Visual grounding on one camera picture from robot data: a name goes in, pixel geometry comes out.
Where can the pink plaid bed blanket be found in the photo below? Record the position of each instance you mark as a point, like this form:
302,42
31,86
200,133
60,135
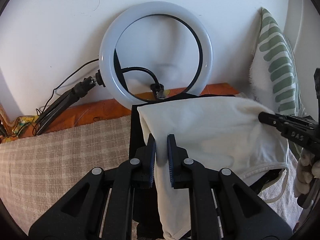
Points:
37,171

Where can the green white patterned pillow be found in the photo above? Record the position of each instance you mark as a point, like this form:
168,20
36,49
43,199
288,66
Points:
273,75

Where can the colourful orange scarf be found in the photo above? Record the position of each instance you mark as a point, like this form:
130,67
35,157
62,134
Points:
21,127

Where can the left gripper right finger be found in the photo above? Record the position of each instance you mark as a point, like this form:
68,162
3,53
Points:
222,206

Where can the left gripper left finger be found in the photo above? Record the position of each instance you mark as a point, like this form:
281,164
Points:
100,205

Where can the white tank top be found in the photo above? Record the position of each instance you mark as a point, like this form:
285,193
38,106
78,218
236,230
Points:
212,134

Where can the white gloved right hand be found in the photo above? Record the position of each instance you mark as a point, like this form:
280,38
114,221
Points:
307,169

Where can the white ring light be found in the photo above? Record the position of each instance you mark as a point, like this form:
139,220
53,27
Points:
138,12

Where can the black ring light tripod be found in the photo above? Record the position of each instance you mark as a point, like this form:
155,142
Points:
68,98

